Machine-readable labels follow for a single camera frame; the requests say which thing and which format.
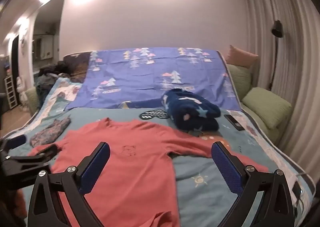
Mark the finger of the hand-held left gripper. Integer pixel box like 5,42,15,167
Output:
0,135,27,151
6,144,59,168

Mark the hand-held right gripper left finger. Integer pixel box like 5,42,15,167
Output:
27,141,111,227

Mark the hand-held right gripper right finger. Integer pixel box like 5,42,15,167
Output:
211,141,295,227

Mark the pink long-sleeved shirt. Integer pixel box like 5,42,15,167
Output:
26,117,269,227

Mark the pile of dark clothes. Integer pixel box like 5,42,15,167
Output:
35,60,73,102

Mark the folded floral garment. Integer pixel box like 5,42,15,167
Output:
29,115,72,148

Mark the green cushion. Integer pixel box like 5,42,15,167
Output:
25,87,40,115

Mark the black phone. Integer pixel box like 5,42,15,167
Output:
224,114,245,131

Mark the white shelf rack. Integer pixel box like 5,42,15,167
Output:
4,76,18,108

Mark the navy star fleece garment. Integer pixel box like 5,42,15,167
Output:
161,89,222,132

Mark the large green pillow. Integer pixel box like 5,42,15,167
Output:
242,87,292,128

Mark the black white zigzag eye mask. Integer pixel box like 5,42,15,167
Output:
139,109,170,120

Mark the small green pillow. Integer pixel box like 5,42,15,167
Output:
226,64,253,100

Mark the brown patterned blanket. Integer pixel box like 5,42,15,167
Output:
62,52,92,83

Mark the blue tree-print sheet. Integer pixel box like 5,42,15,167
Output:
65,47,242,112

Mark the pink pillow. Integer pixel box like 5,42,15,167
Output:
226,45,259,68

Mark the beige curtain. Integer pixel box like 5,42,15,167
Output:
244,0,320,180

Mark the black floor lamp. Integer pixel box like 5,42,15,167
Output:
269,20,284,90

